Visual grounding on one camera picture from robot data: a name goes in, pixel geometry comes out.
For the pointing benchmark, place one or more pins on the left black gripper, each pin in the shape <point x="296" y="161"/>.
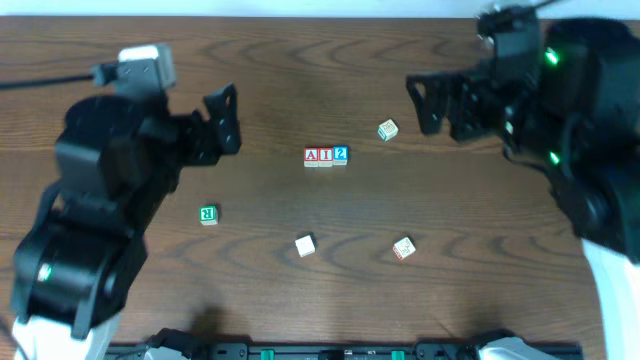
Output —
<point x="198" y="138"/>

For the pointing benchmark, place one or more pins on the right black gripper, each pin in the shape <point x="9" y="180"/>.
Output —
<point x="467" y="111"/>

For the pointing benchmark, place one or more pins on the red letter A block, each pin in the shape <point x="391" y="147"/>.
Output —
<point x="311" y="157"/>

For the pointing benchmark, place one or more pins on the red letter I block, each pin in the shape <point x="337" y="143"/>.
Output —
<point x="325" y="157"/>

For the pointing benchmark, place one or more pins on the blue number 2 block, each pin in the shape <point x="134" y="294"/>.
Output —
<point x="340" y="155"/>

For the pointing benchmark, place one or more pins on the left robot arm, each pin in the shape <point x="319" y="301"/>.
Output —
<point x="74" y="269"/>

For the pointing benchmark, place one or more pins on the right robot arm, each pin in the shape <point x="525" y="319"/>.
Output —
<point x="564" y="99"/>

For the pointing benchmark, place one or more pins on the white block with green drawing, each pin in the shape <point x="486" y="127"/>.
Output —
<point x="387" y="130"/>

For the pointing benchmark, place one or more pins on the green letter R block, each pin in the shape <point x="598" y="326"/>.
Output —
<point x="208" y="215"/>

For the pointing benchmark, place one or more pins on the white block with red drawing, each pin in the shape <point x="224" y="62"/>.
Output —
<point x="404" y="248"/>

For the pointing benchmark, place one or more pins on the plain white wooden block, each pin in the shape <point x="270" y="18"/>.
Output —
<point x="305" y="245"/>

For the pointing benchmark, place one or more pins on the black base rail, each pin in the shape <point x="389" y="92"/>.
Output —
<point x="240" y="351"/>

